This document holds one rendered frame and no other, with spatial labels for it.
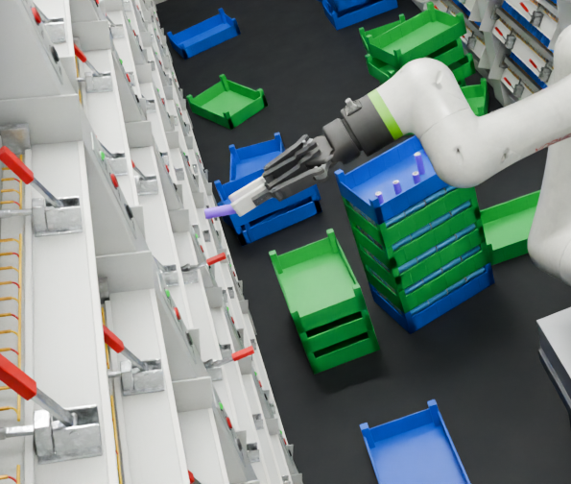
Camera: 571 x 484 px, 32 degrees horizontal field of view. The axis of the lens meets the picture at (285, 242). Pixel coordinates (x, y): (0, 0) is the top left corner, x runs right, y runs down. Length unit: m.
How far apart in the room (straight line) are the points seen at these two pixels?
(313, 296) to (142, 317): 1.76
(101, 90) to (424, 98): 0.52
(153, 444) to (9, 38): 0.40
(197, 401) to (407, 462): 1.36
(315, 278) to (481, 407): 0.62
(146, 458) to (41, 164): 0.29
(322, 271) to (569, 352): 0.94
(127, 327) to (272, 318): 2.00
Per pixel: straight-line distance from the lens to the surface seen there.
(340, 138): 1.67
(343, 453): 2.60
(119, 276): 1.10
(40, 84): 0.99
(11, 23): 0.97
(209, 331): 1.66
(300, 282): 2.87
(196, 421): 1.22
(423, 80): 1.65
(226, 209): 1.72
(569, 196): 2.07
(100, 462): 0.65
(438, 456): 2.52
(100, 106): 1.53
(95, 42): 1.72
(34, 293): 0.80
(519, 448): 2.51
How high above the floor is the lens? 1.93
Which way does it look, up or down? 36 degrees down
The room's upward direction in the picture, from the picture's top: 20 degrees counter-clockwise
